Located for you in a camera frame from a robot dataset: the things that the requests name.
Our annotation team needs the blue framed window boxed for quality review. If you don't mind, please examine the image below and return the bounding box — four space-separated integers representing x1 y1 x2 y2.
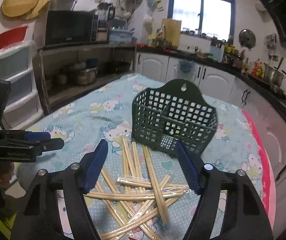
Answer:
167 0 236 41

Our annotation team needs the hanging pot lid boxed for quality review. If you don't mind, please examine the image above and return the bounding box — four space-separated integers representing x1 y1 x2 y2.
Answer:
238 29 256 50

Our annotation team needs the dark green plastic utensil basket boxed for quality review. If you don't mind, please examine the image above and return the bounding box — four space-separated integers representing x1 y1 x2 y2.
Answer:
131 79 218 155

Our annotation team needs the wooden chopstick pair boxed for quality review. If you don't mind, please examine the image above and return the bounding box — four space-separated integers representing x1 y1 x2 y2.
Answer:
116 176 189 190
143 146 170 226
101 167 160 239
100 175 189 239
83 190 186 202
121 134 143 180

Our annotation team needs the black blender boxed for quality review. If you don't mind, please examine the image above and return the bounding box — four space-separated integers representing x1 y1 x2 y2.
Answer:
97 2 116 27

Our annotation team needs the white plastic drawer unit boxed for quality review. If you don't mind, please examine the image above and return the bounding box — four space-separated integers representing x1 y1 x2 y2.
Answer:
0 41 44 129

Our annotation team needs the steel pot on shelf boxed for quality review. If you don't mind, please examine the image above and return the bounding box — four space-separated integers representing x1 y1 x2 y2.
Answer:
73 67 97 86

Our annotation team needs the person's left hand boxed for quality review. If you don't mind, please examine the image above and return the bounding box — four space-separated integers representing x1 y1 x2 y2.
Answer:
0 161 15 188

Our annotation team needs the large steel stock pot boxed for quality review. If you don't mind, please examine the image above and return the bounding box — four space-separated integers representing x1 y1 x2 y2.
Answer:
263 64 286 87

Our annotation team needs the pink towel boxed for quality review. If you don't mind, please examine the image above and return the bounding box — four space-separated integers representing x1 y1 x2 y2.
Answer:
242 110 276 229

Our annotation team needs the wooden cutting board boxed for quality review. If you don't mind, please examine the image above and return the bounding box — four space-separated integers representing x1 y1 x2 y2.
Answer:
161 18 182 48

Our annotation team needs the blue dish rack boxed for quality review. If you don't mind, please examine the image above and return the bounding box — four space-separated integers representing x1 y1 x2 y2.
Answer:
109 28 134 42

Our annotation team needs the red plastic basin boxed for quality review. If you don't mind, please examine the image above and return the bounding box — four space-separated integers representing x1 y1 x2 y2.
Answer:
0 25 28 50

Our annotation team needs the Hello Kitty blue tablecloth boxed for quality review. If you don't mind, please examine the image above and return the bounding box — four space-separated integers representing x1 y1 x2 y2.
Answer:
16 74 264 239

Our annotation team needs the black microwave oven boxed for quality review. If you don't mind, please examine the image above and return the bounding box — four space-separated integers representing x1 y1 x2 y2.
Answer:
45 11 98 47

